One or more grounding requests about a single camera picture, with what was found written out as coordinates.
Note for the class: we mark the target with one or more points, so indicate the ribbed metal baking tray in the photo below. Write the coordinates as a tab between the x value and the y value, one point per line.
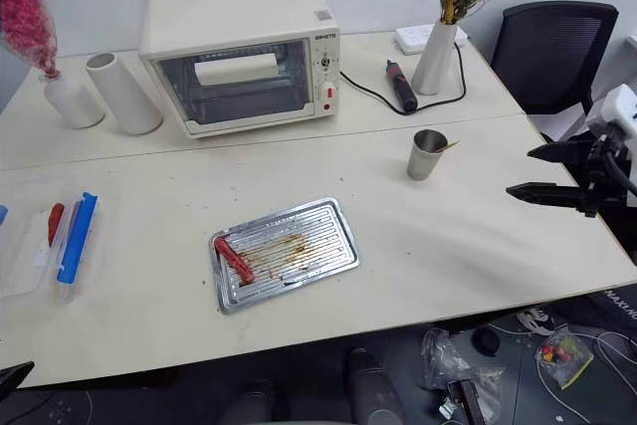
298	256

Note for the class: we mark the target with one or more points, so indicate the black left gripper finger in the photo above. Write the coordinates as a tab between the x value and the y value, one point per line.
12	377

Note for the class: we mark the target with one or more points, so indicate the thin stick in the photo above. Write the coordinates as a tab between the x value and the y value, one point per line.
448	147

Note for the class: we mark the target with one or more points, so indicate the red sausage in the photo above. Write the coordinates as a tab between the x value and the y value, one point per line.
56	221
234	258

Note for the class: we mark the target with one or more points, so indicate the crumpled clear plastic bag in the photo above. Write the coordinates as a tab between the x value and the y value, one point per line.
453	360

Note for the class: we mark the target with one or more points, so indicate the bag with colourful items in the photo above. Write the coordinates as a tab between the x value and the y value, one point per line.
565	358

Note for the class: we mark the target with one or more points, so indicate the stainless steel cup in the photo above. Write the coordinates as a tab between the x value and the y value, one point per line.
423	161

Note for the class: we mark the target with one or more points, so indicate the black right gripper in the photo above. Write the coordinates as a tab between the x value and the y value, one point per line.
597	181

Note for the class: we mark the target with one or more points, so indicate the dark rounded shape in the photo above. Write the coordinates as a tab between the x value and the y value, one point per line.
254	402
373	385

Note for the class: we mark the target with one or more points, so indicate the white power strip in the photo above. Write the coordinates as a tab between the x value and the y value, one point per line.
410	39

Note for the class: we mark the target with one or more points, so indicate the white countertop toaster oven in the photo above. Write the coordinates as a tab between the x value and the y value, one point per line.
234	22

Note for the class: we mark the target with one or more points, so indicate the short white vase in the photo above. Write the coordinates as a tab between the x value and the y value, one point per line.
74	104

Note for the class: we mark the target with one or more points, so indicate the pink dried flower bunch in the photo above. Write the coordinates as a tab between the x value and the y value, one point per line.
22	12

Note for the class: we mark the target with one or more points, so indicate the clear container with blue clips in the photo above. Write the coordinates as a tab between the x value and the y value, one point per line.
74	246

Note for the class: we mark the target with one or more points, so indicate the white shoe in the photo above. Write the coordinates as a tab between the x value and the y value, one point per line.
535	321

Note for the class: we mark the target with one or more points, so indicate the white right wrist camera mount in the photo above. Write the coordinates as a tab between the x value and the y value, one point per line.
617	111

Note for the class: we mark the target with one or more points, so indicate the black mesh office chair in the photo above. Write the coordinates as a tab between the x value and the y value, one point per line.
547	52

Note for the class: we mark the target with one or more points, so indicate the black box on floor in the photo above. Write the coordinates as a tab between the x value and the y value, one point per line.
465	402

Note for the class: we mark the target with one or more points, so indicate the tall white twisted vase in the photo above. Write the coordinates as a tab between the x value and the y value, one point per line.
435	62

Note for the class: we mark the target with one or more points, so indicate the empty white cone vase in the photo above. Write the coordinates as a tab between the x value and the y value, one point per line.
124	96

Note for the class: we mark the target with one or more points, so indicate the dark handheld lighter tool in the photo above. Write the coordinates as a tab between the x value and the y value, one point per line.
402	86

